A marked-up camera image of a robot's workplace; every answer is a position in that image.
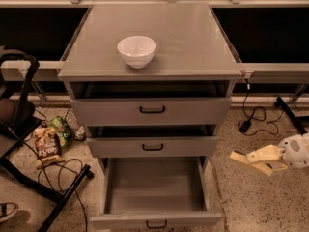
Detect grey drawer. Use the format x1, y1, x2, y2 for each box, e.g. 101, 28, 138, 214
91, 157, 221, 230
71, 98, 231, 126
87, 136, 218, 158

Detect black floor cable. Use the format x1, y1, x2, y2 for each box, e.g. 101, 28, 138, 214
6, 108, 89, 232

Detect grey middle drawer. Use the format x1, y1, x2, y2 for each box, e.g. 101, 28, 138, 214
87, 136, 218, 158

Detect green yellow sponge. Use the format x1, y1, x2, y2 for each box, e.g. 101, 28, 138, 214
230, 151, 256, 167

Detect black stand leg right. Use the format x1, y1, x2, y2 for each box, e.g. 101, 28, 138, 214
274, 97, 309, 134

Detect brown chip bag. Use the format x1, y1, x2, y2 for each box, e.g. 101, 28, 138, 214
34, 127, 64, 169

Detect white ceramic bowl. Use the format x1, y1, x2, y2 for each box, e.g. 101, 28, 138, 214
117, 36, 156, 69

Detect black power adapter cable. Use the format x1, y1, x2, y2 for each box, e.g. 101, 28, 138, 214
237, 77, 286, 137

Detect grey top drawer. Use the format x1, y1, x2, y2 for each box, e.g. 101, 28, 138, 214
71, 98, 231, 126

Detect green chip bag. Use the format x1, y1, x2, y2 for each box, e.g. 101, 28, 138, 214
50, 116, 73, 148

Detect shoe at left edge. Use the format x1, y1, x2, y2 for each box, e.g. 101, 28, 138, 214
0, 202, 18, 222

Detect grey drawer cabinet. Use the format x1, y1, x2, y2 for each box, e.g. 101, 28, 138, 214
57, 1, 243, 172

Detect wire mesh basket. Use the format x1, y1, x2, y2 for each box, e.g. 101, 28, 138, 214
64, 108, 79, 132

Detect black stand frame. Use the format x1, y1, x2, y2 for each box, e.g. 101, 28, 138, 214
0, 46, 94, 232

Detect grey bottom drawer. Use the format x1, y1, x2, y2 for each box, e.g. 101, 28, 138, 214
91, 157, 221, 230

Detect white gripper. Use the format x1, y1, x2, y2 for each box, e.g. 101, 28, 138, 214
246, 133, 309, 177

